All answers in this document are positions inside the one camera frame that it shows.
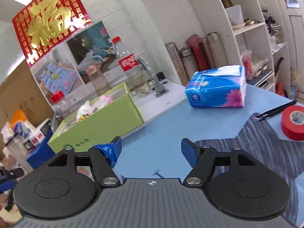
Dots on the coca cola bottle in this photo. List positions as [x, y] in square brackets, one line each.
[131, 68]

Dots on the white sock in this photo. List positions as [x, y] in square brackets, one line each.
[83, 112]

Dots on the potted plant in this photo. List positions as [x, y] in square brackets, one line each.
[234, 12]

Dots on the blue table mat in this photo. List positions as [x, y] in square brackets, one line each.
[155, 149]

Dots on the white pen refill box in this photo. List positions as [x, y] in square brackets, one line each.
[38, 135]

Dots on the steel thermos short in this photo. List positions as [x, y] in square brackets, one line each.
[188, 61]

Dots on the green cardboard box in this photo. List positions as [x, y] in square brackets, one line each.
[115, 119]

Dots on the blue machine box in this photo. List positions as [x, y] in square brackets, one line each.
[41, 153]

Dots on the blue white tissue bag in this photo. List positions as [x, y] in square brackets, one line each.
[18, 125]

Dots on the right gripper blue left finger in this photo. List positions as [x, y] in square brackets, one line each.
[104, 158]

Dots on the black tweezers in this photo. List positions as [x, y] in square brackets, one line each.
[274, 111]

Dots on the blue tissue pack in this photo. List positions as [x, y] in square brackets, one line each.
[223, 87]

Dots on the white shelf unit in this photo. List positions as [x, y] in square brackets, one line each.
[272, 32]

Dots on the clear plastic container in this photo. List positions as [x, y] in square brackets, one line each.
[17, 149]

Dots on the bedding poster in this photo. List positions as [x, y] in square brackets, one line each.
[64, 67]

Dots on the clear jar red lid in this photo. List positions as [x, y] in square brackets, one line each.
[60, 105]

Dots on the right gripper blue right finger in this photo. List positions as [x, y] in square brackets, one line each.
[201, 159]

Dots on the red thermos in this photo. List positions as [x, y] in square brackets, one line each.
[194, 42]

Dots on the white base board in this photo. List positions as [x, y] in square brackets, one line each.
[151, 106]

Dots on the pink transparent bottle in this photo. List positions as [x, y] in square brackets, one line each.
[97, 78]

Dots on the red tape roll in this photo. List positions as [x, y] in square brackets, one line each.
[292, 123]

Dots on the grey striped cloth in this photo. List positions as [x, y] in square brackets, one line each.
[285, 158]

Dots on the red fu banner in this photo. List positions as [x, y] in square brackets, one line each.
[44, 24]

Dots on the pink tissue pack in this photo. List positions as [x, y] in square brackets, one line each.
[102, 102]

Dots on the beige thermos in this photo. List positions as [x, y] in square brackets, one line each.
[214, 51]

